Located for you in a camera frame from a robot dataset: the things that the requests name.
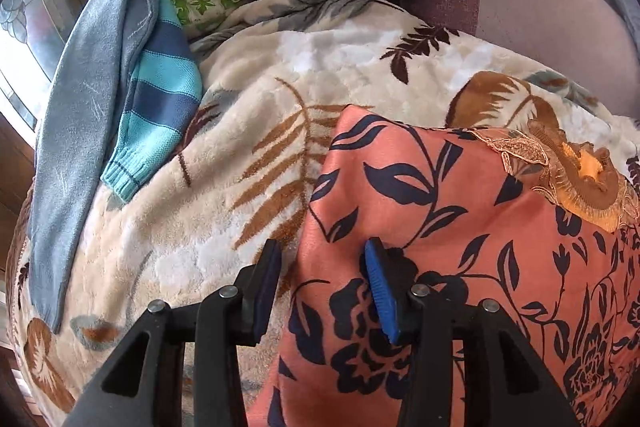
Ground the orange floral garment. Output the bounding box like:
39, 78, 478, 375
248, 106, 639, 426

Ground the teal striped knit sweater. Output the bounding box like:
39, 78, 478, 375
101, 0, 203, 202

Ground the blue-grey cloth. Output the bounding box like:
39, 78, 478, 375
28, 0, 160, 333

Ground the leaf pattern fleece blanket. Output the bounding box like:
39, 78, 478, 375
8, 0, 639, 426

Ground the stained glass wooden door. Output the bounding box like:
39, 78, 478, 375
1, 0, 88, 258

